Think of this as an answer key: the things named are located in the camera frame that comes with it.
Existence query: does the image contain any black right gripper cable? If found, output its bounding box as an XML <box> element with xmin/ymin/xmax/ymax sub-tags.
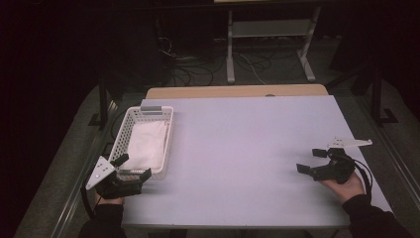
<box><xmin>352</xmin><ymin>159</ymin><xmax>374</xmax><ymax>203</ymax></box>

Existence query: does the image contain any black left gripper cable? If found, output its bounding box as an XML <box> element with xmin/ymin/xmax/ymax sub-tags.
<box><xmin>79</xmin><ymin>172</ymin><xmax>100</xmax><ymax>221</ymax></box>

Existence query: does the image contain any person's left hand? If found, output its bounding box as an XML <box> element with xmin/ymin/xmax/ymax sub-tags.
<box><xmin>94</xmin><ymin>192</ymin><xmax>125</xmax><ymax>206</ymax></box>

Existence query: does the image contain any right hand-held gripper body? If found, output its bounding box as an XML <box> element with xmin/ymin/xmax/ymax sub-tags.
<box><xmin>311</xmin><ymin>136</ymin><xmax>373</xmax><ymax>185</ymax></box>

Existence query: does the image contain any aluminium rail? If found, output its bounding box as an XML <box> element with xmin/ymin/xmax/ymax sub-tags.
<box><xmin>49</xmin><ymin>98</ymin><xmax>119</xmax><ymax>238</ymax></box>
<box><xmin>358</xmin><ymin>97</ymin><xmax>420</xmax><ymax>207</ymax></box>

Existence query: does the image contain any white perforated plastic basket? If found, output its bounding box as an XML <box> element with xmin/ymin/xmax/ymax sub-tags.
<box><xmin>107</xmin><ymin>105</ymin><xmax>175</xmax><ymax>180</ymax></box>

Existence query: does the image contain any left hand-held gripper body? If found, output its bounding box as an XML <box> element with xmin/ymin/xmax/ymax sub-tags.
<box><xmin>85</xmin><ymin>156</ymin><xmax>144</xmax><ymax>200</ymax></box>

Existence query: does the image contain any white towel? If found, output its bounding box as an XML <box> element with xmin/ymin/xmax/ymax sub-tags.
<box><xmin>121</xmin><ymin>120</ymin><xmax>169</xmax><ymax>172</ymax></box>

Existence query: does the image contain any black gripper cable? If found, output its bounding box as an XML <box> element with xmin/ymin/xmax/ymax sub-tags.
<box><xmin>352</xmin><ymin>159</ymin><xmax>374</xmax><ymax>203</ymax></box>
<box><xmin>79</xmin><ymin>172</ymin><xmax>100</xmax><ymax>221</ymax></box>

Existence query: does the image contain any wooden table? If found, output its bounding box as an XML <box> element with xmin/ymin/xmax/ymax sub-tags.
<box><xmin>145</xmin><ymin>83</ymin><xmax>330</xmax><ymax>100</ymax></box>

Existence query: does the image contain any bundle of black floor cables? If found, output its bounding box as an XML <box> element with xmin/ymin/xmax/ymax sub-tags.
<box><xmin>157</xmin><ymin>35</ymin><xmax>275</xmax><ymax>87</ymax></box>

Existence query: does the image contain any white floor cable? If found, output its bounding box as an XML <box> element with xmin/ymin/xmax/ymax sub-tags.
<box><xmin>236</xmin><ymin>52</ymin><xmax>267</xmax><ymax>85</ymax></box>

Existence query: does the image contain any person's right hand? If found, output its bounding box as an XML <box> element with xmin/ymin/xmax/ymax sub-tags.
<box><xmin>320</xmin><ymin>172</ymin><xmax>367</xmax><ymax>204</ymax></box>

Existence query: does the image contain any white metal desk frame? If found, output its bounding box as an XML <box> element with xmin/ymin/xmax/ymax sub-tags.
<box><xmin>225</xmin><ymin>5</ymin><xmax>322</xmax><ymax>85</ymax></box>

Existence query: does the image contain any black metal stand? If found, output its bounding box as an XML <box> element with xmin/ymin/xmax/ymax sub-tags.
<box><xmin>350</xmin><ymin>63</ymin><xmax>399</xmax><ymax>127</ymax></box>
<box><xmin>87</xmin><ymin>74</ymin><xmax>126</xmax><ymax>131</ymax></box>

